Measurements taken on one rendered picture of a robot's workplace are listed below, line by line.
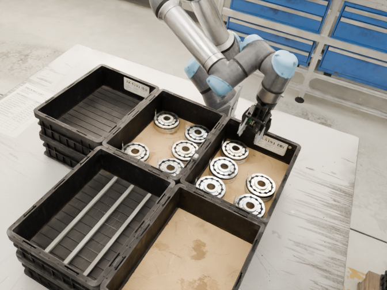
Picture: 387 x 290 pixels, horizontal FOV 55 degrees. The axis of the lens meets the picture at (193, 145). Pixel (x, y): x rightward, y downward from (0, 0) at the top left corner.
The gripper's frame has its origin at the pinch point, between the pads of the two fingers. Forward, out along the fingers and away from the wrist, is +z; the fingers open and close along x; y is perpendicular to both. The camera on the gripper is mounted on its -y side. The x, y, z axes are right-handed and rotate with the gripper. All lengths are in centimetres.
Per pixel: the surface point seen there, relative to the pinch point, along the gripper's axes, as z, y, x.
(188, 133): 11.4, 2.0, -21.1
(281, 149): 4.3, -7.0, 12.5
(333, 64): 51, -179, 23
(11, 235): 7, 70, -39
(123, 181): 15.7, 33.2, -29.2
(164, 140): 15.2, 7.9, -27.6
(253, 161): 10.9, -0.9, 5.6
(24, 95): 38, 6, -101
